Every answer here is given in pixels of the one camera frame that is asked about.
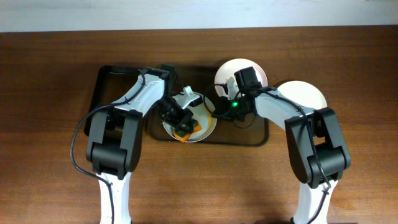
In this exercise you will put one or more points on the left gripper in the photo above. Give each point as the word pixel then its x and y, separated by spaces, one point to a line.
pixel 185 122

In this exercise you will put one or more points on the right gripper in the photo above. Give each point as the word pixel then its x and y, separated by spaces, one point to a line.
pixel 222 106

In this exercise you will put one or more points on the green and orange sponge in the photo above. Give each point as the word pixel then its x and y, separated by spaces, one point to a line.
pixel 183 134

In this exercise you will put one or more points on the white plate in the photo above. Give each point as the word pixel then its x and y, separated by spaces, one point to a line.
pixel 227 70
pixel 304 94

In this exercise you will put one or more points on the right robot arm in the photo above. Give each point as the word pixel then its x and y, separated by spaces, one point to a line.
pixel 318 153

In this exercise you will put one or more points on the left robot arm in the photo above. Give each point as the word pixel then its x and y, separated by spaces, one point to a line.
pixel 114 159

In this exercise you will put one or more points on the brown plastic serving tray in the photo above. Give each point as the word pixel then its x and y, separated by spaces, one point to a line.
pixel 252 132

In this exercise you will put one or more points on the black rectangular water tray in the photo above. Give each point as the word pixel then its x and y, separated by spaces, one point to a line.
pixel 113 82

